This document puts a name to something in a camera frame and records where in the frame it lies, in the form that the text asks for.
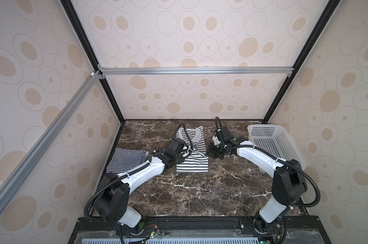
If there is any black white striped tank top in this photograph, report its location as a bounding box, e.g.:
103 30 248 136
176 126 208 173

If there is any blue white striped tank top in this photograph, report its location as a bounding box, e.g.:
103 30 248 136
106 147 149 174

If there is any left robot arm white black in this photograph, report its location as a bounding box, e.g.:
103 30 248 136
84 137 194 231

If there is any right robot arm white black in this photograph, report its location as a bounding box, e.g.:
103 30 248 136
206 126 321 234

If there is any white plastic laundry basket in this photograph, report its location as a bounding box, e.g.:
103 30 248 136
247 124 307 170

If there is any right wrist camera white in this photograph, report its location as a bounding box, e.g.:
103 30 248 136
212 135 221 146

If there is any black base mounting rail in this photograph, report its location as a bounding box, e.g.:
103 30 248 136
69 216 331 244

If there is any horizontal aluminium back rail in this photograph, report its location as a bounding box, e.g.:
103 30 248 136
101 66 294 75

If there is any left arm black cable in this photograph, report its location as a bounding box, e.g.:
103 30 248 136
84 122 197 219

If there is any diagonal aluminium left rail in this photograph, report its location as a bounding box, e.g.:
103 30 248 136
0 70 101 215

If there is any right black corner post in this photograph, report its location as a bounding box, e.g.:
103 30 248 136
262 0 341 124

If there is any black corner post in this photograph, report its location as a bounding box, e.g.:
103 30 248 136
262 0 341 124
59 0 126 124

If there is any left black corner post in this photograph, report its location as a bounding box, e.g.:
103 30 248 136
59 0 126 124

